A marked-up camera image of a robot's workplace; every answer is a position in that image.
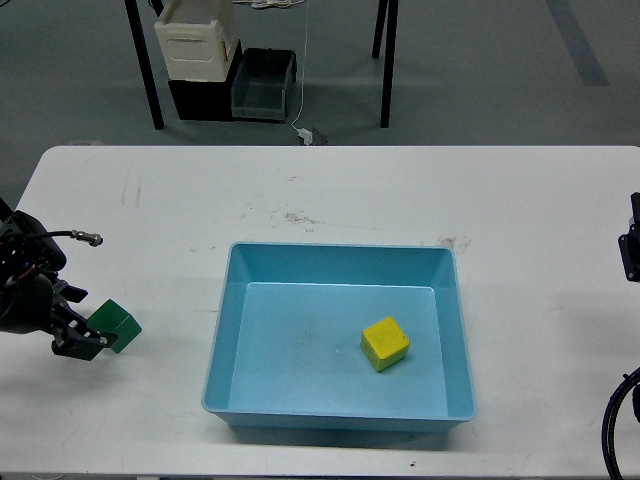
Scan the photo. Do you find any black box under crate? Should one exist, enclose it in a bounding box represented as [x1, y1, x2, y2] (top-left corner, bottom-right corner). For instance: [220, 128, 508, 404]
[166, 44, 244, 122]

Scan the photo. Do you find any blue plastic tray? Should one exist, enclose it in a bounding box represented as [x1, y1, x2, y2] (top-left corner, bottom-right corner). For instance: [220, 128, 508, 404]
[202, 243, 477, 433]

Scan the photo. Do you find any green block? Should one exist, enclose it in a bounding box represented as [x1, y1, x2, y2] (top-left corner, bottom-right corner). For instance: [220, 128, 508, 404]
[88, 299, 143, 354]

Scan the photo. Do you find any yellow block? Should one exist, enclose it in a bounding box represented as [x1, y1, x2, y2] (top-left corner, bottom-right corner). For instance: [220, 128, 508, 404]
[360, 316, 411, 373]

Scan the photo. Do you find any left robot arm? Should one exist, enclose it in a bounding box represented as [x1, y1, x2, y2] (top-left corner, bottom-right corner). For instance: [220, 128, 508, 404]
[1, 203, 118, 361]

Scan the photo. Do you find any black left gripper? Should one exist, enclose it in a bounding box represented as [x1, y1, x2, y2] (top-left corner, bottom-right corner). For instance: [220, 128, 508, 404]
[1, 274, 118, 360]

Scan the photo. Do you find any black table leg right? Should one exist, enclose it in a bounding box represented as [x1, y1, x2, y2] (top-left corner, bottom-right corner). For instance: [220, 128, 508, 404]
[371, 0, 399, 128]

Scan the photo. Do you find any black table leg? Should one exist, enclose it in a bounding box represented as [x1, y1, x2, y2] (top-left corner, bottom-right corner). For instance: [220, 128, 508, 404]
[124, 0, 164, 130]
[371, 0, 399, 128]

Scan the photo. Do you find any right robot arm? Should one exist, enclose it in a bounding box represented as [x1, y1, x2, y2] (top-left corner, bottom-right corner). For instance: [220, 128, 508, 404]
[600, 191, 639, 479]

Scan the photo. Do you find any cream plastic crate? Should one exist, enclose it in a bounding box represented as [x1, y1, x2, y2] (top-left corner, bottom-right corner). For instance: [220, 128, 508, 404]
[155, 0, 239, 83]

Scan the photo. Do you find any black table leg left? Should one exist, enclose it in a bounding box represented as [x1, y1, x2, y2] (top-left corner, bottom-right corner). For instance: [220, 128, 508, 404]
[124, 0, 164, 130]

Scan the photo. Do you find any white cable with plug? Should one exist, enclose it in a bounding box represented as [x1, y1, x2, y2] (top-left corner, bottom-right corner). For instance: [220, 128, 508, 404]
[234, 0, 315, 146]

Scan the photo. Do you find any dark grey storage bin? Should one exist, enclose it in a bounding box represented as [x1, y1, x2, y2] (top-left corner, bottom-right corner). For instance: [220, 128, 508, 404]
[231, 48, 297, 123]

